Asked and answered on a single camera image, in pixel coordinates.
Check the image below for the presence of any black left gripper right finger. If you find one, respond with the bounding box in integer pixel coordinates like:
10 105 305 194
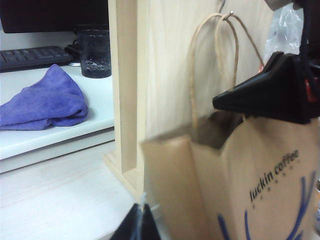
212 51 320 125

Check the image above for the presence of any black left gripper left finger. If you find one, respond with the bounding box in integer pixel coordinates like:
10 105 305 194
117 203 162 240

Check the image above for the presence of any brown luckin coffee paper bag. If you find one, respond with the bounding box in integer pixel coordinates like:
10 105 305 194
139 11 320 240

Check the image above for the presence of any clear plastic bag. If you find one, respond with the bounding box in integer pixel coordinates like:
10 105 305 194
264 3 305 61

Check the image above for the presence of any white desk riser shelf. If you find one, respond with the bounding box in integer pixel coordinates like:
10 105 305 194
0 32 119 174

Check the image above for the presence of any light wooden board stand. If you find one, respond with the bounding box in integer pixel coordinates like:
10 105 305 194
103 0 279 201

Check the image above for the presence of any purple cloth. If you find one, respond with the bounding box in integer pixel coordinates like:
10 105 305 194
0 63 90 131

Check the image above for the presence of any dark glass cup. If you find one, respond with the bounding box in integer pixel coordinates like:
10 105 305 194
76 28 113 79

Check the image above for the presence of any black keyboard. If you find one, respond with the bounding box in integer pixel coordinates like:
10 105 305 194
0 45 74 73

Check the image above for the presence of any black monitor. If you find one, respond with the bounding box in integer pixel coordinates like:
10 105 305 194
0 0 110 35

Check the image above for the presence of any white wall hook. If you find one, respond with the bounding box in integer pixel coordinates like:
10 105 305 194
219 0 236 20

